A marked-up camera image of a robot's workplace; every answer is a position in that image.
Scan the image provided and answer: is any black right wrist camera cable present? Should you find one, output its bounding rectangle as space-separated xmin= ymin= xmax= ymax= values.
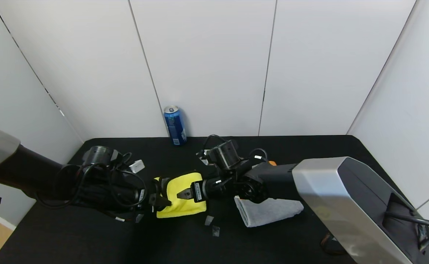
xmin=201 ymin=134 xmax=230 ymax=156

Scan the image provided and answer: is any black table cloth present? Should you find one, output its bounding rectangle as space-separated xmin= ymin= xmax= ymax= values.
xmin=0 ymin=135 xmax=429 ymax=264

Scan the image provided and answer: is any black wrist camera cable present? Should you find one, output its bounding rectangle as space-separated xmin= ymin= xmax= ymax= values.
xmin=201 ymin=134 xmax=230 ymax=156
xmin=35 ymin=152 xmax=148 ymax=222

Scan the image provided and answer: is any blue soda can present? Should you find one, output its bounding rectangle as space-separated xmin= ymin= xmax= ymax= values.
xmin=163 ymin=105 xmax=188 ymax=146

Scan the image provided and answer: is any yellow towel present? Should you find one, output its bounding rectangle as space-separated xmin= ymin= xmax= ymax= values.
xmin=154 ymin=172 xmax=207 ymax=219

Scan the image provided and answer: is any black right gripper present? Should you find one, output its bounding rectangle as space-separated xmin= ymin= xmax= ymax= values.
xmin=176 ymin=179 xmax=219 ymax=203

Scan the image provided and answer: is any black left wrist camera cable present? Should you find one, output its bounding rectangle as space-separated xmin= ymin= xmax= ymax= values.
xmin=35 ymin=152 xmax=148 ymax=222

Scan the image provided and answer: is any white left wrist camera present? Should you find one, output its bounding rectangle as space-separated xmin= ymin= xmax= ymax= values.
xmin=129 ymin=159 xmax=146 ymax=174

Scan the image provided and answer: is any grey towel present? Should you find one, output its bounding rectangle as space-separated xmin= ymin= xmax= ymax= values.
xmin=234 ymin=161 xmax=304 ymax=228

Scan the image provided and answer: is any braided right arm hose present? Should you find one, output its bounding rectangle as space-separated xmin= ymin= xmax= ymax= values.
xmin=320 ymin=232 xmax=348 ymax=256

